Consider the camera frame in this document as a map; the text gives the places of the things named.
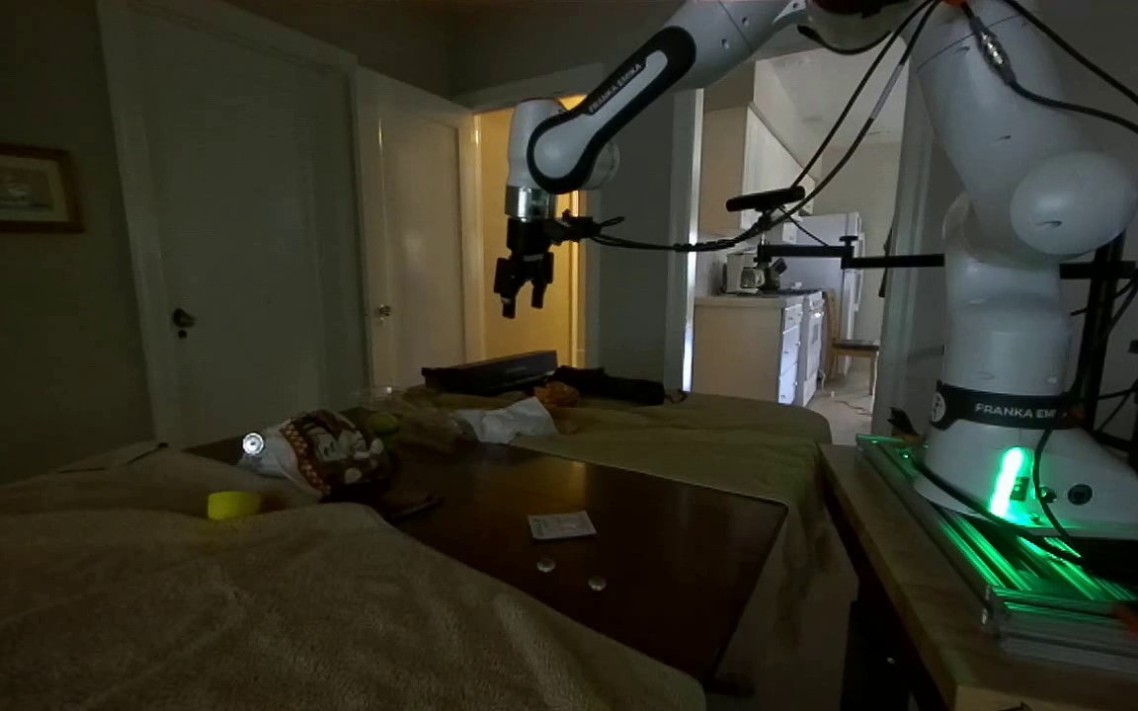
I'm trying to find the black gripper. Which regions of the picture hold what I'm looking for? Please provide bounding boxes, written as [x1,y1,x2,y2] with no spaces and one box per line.
[491,208,599,321]

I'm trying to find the clear plastic cup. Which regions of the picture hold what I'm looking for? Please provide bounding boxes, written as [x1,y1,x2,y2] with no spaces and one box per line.
[202,432,278,524]

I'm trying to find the yellow-green tennis ball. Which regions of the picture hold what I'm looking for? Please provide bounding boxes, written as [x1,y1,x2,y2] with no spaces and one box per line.
[205,487,270,524]

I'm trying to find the black long box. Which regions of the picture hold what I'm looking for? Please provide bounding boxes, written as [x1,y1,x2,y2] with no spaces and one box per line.
[420,348,561,400]

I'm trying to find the white door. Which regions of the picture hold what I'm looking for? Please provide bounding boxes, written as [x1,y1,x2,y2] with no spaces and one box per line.
[100,0,371,446]
[347,70,482,400]

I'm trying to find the white crumpled tissue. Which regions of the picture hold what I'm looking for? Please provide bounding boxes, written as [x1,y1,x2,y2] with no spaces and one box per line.
[447,395,561,446]

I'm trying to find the small countertop appliance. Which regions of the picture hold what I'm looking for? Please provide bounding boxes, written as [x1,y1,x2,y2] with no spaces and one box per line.
[724,250,790,301]

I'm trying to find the white cabinet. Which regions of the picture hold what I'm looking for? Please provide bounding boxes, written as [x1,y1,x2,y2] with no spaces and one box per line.
[692,290,828,412]

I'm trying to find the white card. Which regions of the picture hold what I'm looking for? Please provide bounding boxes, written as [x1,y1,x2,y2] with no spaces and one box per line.
[525,511,599,544]

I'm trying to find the printed chip bag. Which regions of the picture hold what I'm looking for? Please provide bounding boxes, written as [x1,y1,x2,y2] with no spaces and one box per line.
[249,408,403,506]

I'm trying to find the wooden chair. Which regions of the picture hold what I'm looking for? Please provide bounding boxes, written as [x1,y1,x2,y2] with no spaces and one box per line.
[828,336,883,395]

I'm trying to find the beige towel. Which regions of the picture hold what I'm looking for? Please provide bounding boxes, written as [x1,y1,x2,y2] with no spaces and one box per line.
[0,441,715,711]

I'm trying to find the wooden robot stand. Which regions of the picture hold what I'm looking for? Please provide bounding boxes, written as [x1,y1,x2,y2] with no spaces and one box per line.
[816,441,1138,711]

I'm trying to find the dark framed landscape picture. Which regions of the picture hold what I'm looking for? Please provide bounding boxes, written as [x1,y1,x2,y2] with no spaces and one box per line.
[0,134,88,241]

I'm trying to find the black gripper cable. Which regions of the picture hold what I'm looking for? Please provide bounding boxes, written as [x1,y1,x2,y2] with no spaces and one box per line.
[583,0,949,258]

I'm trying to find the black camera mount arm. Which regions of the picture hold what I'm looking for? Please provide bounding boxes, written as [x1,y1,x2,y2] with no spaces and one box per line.
[724,182,1138,438]

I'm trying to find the robot mounting base plate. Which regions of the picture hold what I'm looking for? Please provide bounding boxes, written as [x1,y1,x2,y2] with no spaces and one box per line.
[856,432,1138,654]

